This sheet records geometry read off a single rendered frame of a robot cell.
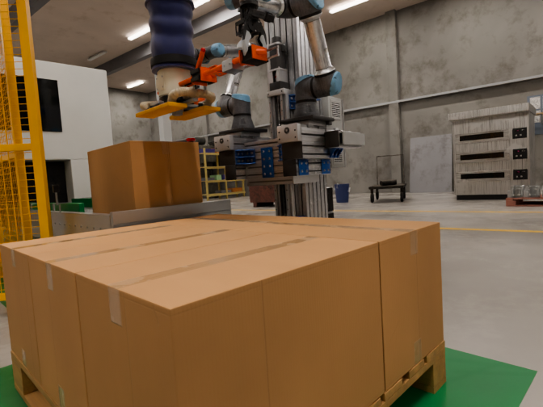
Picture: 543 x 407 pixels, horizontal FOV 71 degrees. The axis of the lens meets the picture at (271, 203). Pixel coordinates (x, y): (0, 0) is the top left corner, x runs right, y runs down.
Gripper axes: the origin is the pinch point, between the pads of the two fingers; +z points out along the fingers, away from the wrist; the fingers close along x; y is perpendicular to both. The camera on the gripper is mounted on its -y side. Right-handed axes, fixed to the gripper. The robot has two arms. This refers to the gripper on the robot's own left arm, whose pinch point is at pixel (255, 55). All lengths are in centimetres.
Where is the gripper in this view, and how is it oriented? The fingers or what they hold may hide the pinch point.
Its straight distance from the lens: 159.1
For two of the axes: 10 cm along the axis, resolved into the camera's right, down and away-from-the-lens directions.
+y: -6.7, -0.1, 7.4
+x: -7.4, 0.9, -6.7
